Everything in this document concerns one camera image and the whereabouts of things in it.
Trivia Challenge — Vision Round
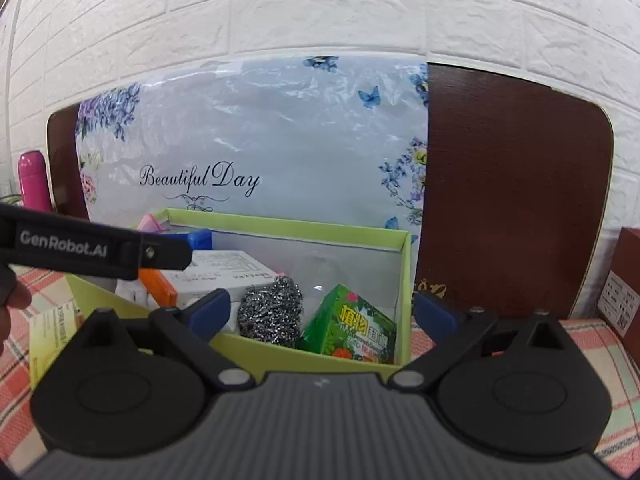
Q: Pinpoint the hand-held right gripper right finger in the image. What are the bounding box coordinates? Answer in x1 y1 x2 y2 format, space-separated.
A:
390 291 571 393

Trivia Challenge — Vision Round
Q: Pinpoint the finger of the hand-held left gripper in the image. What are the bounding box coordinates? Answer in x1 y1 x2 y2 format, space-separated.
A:
122 232 193 272

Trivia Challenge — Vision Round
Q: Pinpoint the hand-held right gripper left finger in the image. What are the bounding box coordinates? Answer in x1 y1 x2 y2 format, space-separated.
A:
70 288 257 392

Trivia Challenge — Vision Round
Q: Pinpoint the steel wool scourer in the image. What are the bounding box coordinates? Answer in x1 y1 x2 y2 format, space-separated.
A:
236 275 305 346

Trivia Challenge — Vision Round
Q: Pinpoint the light green storage box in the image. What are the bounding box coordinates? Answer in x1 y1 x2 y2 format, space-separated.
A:
65 207 413 385

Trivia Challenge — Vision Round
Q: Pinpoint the green printed packet box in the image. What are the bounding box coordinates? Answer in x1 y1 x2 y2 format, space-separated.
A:
295 284 398 365

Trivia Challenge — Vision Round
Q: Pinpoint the person's left hand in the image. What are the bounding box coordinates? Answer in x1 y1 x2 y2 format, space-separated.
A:
0 282 33 356

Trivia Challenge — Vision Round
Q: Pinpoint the pink small item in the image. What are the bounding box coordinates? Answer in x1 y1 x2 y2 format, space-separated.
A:
137 213 168 233

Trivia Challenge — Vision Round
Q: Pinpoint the blue small box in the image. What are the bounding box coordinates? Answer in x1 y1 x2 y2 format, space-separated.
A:
187 228 213 252

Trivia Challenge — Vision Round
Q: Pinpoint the white box with red label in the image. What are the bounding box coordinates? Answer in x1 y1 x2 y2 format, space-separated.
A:
165 250 283 307

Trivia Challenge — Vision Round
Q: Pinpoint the pink thermos bottle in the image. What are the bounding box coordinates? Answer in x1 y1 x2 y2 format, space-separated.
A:
17 151 53 213

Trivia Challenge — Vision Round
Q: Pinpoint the dark brown wooden headboard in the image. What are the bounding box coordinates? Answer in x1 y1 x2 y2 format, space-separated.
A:
46 62 615 321

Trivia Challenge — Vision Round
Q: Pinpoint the red plaid blanket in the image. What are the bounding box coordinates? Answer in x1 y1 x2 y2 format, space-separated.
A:
0 265 640 478

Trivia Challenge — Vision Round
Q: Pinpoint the floral printed plastic bag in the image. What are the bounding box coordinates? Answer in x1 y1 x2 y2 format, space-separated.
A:
74 55 430 243

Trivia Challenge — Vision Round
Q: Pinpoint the brown cardboard box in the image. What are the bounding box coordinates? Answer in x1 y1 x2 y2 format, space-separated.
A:
597 227 640 356

